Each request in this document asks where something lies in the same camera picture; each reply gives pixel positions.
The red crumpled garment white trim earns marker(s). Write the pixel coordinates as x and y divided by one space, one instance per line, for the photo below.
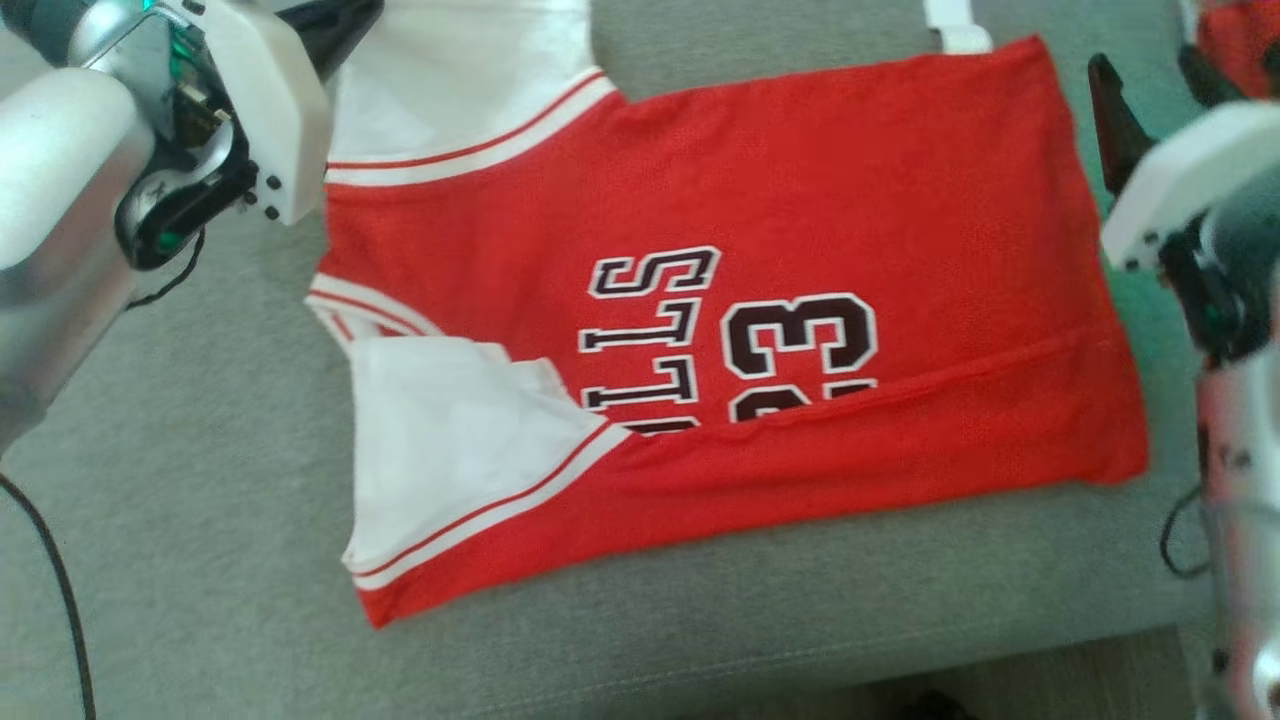
1240 45

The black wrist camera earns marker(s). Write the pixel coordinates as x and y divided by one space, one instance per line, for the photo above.
175 205
1215 300

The white grey robot left arm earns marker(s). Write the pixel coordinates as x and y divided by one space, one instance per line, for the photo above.
60 200

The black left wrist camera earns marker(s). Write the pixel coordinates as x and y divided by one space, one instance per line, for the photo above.
175 205

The white fabric strip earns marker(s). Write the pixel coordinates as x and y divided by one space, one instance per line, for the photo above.
958 25

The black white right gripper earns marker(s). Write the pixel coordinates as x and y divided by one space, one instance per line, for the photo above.
1190 170

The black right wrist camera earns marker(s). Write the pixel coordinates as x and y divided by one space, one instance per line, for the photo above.
1215 300

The red white basketball jersey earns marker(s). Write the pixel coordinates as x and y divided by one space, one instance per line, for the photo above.
800 200

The wide grey sofa ottoman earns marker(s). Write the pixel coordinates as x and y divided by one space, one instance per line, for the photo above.
200 600

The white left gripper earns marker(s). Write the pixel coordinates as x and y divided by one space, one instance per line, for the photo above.
270 110

